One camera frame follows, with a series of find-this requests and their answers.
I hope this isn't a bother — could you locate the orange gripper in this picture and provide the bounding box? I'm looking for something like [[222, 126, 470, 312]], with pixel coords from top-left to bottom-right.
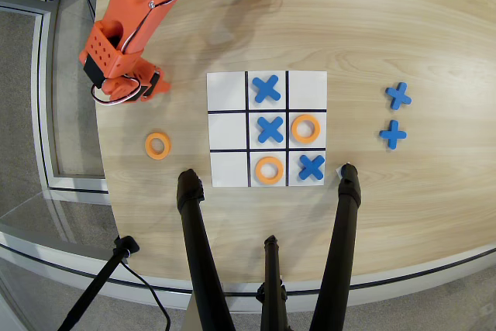
[[100, 55, 172, 105]]

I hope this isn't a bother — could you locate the white tic-tac-toe paper board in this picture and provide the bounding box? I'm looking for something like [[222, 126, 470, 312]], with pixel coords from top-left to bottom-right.
[[206, 70, 329, 188]]

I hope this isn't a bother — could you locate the blue foam cross piece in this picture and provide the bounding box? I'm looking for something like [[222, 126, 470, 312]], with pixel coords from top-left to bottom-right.
[[298, 154, 326, 183], [251, 74, 282, 105], [384, 81, 413, 112], [378, 119, 408, 151], [257, 116, 286, 144]]

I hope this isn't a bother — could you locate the thin black stand pole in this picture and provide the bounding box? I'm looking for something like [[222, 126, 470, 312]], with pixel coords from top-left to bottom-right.
[[57, 235, 141, 331]]

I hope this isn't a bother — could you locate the short black tripod leg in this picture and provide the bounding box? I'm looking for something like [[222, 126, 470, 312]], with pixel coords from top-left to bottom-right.
[[255, 234, 290, 331]]

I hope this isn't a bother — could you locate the orange foam ring piece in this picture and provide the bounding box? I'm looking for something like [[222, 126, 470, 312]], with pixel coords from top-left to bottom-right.
[[144, 132, 172, 160], [290, 113, 322, 144], [254, 156, 285, 186]]

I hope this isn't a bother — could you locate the grey metal partition frame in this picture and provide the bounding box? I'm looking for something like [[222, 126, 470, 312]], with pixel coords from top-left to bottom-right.
[[0, 0, 112, 205]]

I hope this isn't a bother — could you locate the black stand cable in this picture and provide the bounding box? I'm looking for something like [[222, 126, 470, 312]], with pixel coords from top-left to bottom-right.
[[119, 260, 172, 331]]

